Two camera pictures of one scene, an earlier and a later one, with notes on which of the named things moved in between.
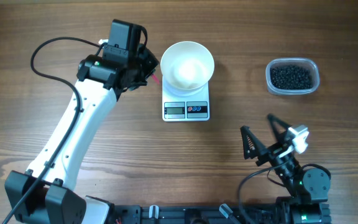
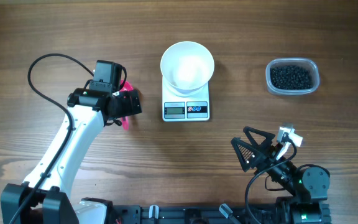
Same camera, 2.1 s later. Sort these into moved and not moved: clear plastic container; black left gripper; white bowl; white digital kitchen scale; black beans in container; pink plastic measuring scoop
Moved: black left gripper; pink plastic measuring scoop
Not moved: black beans in container; clear plastic container; white bowl; white digital kitchen scale
